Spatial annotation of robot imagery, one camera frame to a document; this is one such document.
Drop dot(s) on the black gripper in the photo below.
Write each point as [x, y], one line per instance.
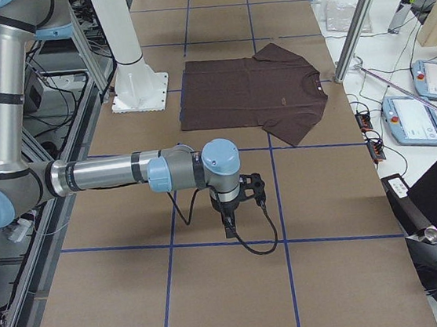
[223, 207]

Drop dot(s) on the dark brown t-shirt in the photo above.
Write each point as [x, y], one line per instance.
[274, 89]

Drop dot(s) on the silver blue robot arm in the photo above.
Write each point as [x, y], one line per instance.
[215, 167]

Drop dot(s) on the orange black connector board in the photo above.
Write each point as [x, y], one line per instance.
[372, 138]

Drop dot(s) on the black box white label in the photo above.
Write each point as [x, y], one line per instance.
[408, 215]

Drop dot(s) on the silver metal cup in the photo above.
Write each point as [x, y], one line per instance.
[427, 235]

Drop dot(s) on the near blue teach pendant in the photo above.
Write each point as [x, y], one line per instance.
[411, 122]

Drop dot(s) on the grey power adapter box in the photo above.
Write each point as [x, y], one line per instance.
[33, 95]

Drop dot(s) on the clear plastic tray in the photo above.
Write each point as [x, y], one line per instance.
[334, 16]

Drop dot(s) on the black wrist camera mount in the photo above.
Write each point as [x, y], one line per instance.
[252, 187]

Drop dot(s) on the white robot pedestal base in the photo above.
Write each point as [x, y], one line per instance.
[137, 86]

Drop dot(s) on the aluminium side frame rail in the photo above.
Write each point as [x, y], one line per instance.
[31, 216]

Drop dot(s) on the aluminium frame post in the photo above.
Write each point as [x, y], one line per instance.
[352, 38]

